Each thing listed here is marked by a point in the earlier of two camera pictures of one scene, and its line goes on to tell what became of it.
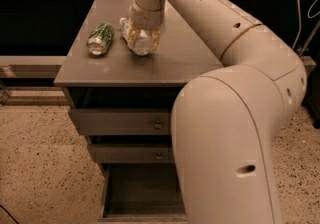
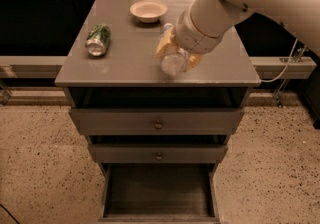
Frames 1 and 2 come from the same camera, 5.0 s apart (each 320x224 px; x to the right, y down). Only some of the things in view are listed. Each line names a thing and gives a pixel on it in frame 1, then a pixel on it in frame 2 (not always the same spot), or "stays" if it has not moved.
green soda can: [100, 38] stays
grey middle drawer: [133, 153] stays
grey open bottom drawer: [142, 193] stays
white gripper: [147, 18] to [190, 38]
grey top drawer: [122, 122] stays
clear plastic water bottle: [143, 44] to [173, 65]
